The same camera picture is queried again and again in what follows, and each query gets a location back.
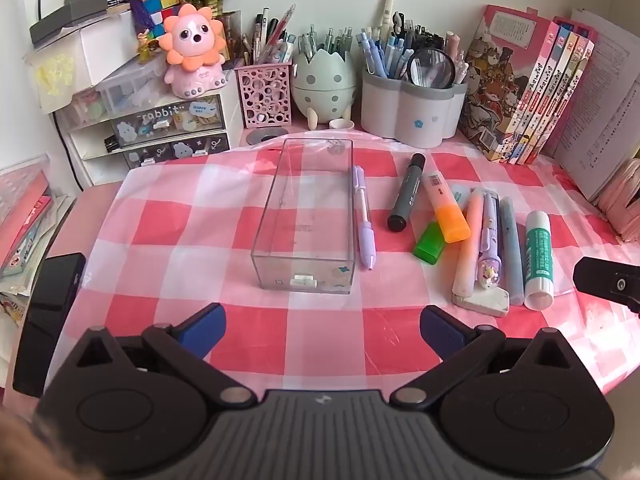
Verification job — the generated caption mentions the green egg pen holder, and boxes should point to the green egg pen holder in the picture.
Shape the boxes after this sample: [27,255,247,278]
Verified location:
[291,47,358,128]

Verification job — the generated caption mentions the pink book pile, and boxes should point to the pink book pile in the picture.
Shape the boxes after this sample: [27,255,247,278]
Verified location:
[0,155,76,331]

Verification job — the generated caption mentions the pens in white holder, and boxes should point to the pens in white holder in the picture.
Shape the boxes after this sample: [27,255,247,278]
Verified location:
[356,0,471,86]

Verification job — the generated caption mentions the purple mechanical pencil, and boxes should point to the purple mechanical pencil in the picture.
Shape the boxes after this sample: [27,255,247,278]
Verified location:
[353,165,377,272]

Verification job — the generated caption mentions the white cardboard box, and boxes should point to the white cardboard box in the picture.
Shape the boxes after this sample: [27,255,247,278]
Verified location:
[27,7,171,113]

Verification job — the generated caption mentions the pink perforated pen holder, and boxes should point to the pink perforated pen holder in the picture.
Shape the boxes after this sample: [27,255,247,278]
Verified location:
[235,57,293,129]

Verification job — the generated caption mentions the blue spine comic book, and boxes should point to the blue spine comic book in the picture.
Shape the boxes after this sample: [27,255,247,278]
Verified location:
[509,22,573,164]

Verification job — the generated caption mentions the yellow spine comic book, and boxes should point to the yellow spine comic book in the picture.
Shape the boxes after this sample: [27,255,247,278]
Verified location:
[517,30,582,164]

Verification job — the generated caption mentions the orange highlighter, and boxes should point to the orange highlighter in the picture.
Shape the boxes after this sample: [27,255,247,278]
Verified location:
[424,171,472,244]

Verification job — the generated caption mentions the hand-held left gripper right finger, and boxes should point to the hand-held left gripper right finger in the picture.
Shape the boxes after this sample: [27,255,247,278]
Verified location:
[390,305,583,407]

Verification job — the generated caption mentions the pens in pink holder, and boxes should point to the pens in pink holder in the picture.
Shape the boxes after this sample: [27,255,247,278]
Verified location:
[227,4,297,68]

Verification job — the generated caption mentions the black magnifying glass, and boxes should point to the black magnifying glass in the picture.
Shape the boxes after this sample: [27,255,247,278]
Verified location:
[407,47,457,88]

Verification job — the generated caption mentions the white drawer organizer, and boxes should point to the white drawer organizer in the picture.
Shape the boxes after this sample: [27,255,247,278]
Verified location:
[52,82,244,188]

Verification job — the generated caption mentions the light blue pen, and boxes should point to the light blue pen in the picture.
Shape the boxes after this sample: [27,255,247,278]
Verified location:
[499,196,526,307]

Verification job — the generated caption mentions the red checkered tablecloth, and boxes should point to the red checkered tablecloth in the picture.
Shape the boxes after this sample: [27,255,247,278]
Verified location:
[47,135,640,396]

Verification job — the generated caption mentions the clear storage box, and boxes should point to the clear storage box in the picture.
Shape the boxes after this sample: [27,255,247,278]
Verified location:
[70,52,173,126]

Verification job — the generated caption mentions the clear bag yellow pieces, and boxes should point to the clear bag yellow pieces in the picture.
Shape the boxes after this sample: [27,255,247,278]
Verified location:
[27,52,76,113]

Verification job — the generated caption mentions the pink notebook stack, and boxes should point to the pink notebook stack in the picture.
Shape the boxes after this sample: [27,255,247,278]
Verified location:
[595,157,640,243]

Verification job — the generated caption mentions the purple cartoon pen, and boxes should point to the purple cartoon pen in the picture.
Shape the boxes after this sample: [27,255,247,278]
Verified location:
[472,189,502,291]

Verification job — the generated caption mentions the black cable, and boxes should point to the black cable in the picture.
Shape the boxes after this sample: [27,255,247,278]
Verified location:
[50,110,86,193]

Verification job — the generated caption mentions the small toy figurine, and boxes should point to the small toy figurine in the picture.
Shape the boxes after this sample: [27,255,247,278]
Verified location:
[136,30,166,63]

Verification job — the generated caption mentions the black marker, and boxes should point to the black marker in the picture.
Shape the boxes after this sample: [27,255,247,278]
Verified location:
[387,152,427,233]

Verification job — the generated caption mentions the white eraser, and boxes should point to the white eraser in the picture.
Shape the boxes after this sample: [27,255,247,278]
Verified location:
[452,287,512,317]

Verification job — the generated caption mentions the clear plastic stationery box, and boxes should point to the clear plastic stationery box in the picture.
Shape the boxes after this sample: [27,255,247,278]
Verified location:
[251,137,357,293]

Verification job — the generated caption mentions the person's left forearm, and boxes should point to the person's left forearm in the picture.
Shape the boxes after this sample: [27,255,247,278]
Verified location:
[0,402,108,480]

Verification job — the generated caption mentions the grey flat box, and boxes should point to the grey flat box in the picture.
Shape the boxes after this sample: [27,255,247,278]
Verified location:
[29,7,83,50]

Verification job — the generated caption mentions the open text book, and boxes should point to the open text book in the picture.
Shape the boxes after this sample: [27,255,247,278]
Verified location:
[542,7,640,201]

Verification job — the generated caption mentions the pink lion toy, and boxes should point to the pink lion toy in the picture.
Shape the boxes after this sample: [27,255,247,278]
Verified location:
[162,3,228,99]

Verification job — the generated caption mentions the black phone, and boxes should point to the black phone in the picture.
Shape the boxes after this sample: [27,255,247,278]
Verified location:
[12,253,87,398]

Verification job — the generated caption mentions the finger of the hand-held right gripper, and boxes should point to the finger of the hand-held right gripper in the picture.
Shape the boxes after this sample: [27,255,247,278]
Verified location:
[572,256,640,317]

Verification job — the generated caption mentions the pencil lead refill case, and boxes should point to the pencil lead refill case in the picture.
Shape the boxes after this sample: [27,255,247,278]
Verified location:
[451,185,501,213]

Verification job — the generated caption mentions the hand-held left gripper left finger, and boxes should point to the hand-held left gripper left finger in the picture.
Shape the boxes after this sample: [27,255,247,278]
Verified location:
[67,303,258,407]

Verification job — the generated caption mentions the green highlighter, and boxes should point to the green highlighter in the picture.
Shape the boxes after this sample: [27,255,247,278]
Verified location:
[413,221,447,265]

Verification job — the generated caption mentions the pens in egg holder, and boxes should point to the pens in egg holder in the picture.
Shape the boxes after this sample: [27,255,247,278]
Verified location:
[298,24,357,61]

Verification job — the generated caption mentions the peach pastel pen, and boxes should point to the peach pastel pen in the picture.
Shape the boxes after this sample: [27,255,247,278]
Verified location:
[451,192,485,298]

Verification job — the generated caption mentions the row of pink books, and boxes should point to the row of pink books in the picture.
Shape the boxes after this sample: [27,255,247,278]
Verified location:
[459,4,562,162]

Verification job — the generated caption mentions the white green glue stick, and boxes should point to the white green glue stick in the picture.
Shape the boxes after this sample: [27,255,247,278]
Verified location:
[524,210,556,311]

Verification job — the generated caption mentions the white flower-shaped pen holder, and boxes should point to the white flower-shaped pen holder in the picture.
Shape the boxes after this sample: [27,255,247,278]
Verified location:
[360,67,469,149]

